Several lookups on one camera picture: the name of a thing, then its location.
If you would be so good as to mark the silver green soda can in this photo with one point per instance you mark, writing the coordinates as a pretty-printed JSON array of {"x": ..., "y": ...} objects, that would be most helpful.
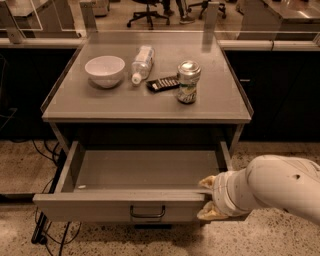
[{"x": 188, "y": 73}]

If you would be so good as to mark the grey drawer cabinet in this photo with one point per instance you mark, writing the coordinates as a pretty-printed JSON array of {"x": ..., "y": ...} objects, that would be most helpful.
[{"x": 133, "y": 118}]

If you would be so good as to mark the person legs with sneakers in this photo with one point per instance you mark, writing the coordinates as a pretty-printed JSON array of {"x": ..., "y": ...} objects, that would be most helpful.
[{"x": 185, "y": 18}]

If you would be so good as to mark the grey top drawer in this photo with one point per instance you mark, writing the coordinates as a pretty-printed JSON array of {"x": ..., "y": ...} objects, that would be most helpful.
[{"x": 132, "y": 186}]

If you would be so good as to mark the white ceramic bowl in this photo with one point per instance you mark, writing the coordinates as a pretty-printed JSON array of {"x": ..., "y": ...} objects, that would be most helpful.
[{"x": 105, "y": 71}]

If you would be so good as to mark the black snack bar packet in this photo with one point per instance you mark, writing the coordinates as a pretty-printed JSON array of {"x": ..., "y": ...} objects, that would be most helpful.
[{"x": 163, "y": 84}]

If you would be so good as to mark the clear plastic water bottle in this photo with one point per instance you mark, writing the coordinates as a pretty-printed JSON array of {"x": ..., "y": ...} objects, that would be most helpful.
[{"x": 142, "y": 64}]

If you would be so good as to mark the black office chair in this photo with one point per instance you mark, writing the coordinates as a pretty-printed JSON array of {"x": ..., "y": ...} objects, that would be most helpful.
[
  {"x": 148, "y": 13},
  {"x": 204, "y": 5}
]

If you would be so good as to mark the grey background desk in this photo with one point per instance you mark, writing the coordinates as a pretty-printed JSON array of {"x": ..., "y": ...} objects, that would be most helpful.
[{"x": 288, "y": 20}]

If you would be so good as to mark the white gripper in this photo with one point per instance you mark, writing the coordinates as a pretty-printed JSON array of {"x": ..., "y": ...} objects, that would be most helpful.
[{"x": 220, "y": 194}]

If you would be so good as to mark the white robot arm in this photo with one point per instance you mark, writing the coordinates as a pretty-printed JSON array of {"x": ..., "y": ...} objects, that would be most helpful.
[{"x": 291, "y": 184}]

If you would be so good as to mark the black power strip bar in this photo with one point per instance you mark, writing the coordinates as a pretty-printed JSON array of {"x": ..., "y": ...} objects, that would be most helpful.
[{"x": 38, "y": 236}]

